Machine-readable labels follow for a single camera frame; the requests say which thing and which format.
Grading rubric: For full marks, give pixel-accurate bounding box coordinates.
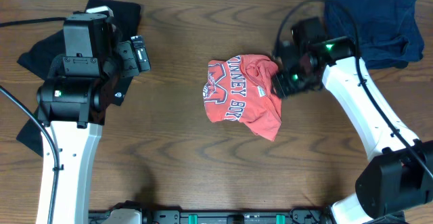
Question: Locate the red t-shirt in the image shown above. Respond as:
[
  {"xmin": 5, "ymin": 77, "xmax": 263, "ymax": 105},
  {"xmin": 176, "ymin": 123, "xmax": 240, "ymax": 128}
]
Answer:
[{"xmin": 203, "ymin": 54, "xmax": 281, "ymax": 141}]

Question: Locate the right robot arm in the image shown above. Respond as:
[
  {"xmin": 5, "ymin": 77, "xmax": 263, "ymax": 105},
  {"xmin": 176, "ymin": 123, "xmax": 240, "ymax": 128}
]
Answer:
[{"xmin": 271, "ymin": 18, "xmax": 432, "ymax": 223}]

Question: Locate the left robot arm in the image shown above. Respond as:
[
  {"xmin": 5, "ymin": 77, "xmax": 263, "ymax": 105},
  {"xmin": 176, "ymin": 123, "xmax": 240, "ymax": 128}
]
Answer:
[{"xmin": 37, "ymin": 6, "xmax": 151, "ymax": 223}]

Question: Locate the black t-shirt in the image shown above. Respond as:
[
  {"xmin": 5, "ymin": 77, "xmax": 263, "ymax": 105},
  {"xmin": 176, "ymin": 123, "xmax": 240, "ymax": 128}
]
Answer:
[{"xmin": 16, "ymin": 0, "xmax": 142, "ymax": 157}]

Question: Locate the folded dark blue garment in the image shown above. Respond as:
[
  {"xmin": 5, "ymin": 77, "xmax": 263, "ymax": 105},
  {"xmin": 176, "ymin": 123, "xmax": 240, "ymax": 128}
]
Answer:
[{"xmin": 324, "ymin": 0, "xmax": 424, "ymax": 69}]

